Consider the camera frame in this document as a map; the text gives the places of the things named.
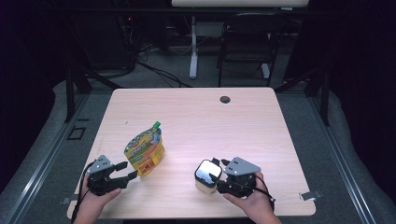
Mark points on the black computer tower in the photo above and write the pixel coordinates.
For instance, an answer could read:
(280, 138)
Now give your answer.
(102, 40)

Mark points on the person's left hand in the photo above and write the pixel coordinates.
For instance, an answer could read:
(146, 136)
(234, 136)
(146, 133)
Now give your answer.
(93, 203)

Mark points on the black folding chair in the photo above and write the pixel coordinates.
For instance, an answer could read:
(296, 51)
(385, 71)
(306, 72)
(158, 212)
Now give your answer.
(249, 37)

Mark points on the white desk leg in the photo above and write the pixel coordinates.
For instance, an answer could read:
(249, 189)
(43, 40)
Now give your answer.
(193, 56)

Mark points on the aluminium floor rail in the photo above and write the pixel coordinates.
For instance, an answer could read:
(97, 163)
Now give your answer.
(345, 168)
(43, 168)

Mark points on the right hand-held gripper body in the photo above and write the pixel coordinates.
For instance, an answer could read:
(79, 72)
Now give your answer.
(241, 166)

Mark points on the person's right hand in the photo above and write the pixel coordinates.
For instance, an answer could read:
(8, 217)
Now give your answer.
(258, 205)

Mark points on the yellow spout pouch green cap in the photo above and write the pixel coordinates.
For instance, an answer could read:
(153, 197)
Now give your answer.
(144, 152)

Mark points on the black metal stand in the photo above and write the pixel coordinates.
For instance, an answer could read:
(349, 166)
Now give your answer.
(325, 99)
(70, 93)

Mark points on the clear jar with black lid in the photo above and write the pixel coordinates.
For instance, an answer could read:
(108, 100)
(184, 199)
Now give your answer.
(207, 172)

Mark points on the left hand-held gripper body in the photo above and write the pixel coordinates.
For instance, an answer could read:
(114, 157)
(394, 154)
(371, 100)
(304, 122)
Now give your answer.
(100, 165)

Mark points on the grey tape strip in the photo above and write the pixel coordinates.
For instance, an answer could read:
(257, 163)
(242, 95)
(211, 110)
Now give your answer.
(66, 200)
(311, 195)

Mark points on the white desk top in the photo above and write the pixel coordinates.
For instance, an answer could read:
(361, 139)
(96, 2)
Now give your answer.
(239, 2)

